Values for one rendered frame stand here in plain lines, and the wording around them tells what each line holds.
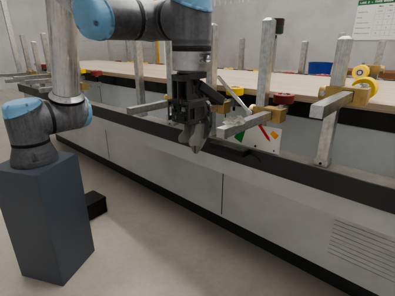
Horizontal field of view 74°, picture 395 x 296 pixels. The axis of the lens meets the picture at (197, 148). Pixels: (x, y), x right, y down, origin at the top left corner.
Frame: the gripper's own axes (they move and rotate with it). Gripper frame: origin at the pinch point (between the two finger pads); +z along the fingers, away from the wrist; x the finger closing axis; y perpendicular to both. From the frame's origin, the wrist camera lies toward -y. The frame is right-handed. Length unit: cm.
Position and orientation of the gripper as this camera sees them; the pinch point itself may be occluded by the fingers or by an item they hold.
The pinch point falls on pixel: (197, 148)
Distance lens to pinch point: 71.3
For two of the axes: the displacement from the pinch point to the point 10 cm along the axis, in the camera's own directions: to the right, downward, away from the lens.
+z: 0.0, 9.3, 3.6
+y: -6.5, 2.8, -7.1
